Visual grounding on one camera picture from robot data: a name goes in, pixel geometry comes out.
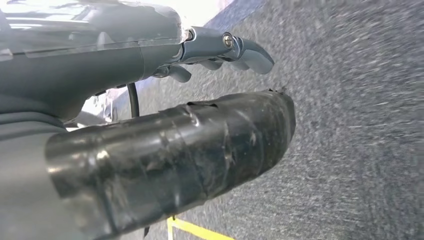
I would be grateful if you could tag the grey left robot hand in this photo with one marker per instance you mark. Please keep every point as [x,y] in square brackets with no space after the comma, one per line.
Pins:
[132,39]

